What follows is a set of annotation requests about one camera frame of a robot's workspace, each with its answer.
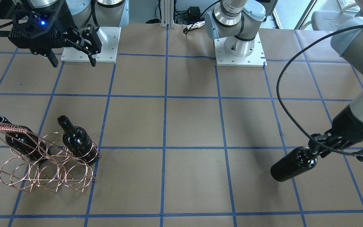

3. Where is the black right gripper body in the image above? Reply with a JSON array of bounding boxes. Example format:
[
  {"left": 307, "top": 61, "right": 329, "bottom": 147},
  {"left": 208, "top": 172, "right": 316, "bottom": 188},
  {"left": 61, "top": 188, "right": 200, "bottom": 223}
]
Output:
[{"left": 44, "top": 27, "right": 89, "bottom": 59}]

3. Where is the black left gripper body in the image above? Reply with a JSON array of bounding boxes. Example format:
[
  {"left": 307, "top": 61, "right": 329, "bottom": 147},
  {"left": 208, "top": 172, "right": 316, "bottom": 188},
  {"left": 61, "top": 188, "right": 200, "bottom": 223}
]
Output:
[{"left": 326, "top": 105, "right": 363, "bottom": 149}]

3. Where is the dark wine bottle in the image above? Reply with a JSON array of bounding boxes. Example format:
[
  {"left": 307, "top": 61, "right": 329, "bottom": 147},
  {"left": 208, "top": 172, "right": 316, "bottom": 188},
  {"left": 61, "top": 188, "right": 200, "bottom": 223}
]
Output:
[{"left": 270, "top": 146, "right": 318, "bottom": 182}]

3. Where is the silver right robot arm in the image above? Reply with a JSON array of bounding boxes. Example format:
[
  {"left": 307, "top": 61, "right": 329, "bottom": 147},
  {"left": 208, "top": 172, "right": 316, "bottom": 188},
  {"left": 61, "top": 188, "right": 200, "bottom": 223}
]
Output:
[{"left": 14, "top": 0, "right": 130, "bottom": 67}]

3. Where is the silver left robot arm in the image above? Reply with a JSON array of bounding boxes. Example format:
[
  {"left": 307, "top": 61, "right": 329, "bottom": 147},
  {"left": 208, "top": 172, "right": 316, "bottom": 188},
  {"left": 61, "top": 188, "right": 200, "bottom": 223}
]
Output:
[{"left": 205, "top": 0, "right": 363, "bottom": 161}]

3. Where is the dark bottle at basket corner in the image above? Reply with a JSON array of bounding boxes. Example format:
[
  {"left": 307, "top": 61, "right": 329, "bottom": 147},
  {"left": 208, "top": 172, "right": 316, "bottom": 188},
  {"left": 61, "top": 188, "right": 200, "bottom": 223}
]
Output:
[{"left": 57, "top": 115, "right": 98, "bottom": 164}]

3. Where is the grey chair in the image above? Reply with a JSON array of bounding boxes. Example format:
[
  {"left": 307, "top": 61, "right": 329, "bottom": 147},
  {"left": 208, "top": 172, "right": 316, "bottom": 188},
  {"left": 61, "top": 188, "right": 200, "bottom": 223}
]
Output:
[{"left": 300, "top": 11, "right": 354, "bottom": 32}]

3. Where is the black power adapter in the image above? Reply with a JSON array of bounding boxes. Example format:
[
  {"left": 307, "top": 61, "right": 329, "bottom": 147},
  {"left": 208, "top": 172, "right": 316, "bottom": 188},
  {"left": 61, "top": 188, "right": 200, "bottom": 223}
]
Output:
[{"left": 187, "top": 6, "right": 201, "bottom": 21}]

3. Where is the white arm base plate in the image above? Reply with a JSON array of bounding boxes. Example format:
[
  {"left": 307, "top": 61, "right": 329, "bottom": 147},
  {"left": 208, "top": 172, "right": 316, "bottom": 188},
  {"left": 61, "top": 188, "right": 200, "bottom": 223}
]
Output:
[
  {"left": 61, "top": 26, "right": 121, "bottom": 63},
  {"left": 214, "top": 33, "right": 268, "bottom": 67}
]

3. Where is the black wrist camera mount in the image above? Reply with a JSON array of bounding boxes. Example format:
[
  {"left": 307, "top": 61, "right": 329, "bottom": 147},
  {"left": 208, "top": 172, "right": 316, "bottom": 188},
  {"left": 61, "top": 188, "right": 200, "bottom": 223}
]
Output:
[{"left": 8, "top": 0, "right": 77, "bottom": 53}]

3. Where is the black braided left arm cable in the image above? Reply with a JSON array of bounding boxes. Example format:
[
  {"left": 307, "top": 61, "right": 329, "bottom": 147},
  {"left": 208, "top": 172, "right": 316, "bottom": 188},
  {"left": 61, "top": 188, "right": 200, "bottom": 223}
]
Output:
[{"left": 276, "top": 24, "right": 363, "bottom": 156}]

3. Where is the aluminium frame post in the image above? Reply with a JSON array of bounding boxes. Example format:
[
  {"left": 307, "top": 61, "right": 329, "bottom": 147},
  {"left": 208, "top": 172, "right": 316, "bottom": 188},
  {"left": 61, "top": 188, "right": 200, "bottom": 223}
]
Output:
[{"left": 159, "top": 0, "right": 175, "bottom": 29}]

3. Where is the dark bottle under basket handle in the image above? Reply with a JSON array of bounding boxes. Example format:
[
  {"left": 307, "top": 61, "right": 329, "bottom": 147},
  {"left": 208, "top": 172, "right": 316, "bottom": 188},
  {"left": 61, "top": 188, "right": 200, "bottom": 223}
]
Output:
[{"left": 5, "top": 125, "right": 51, "bottom": 163}]

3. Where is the copper wire wine basket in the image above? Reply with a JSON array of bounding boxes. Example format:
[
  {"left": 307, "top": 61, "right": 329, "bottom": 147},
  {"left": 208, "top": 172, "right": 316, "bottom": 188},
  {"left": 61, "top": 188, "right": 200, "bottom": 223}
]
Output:
[{"left": 0, "top": 123, "right": 96, "bottom": 193}]

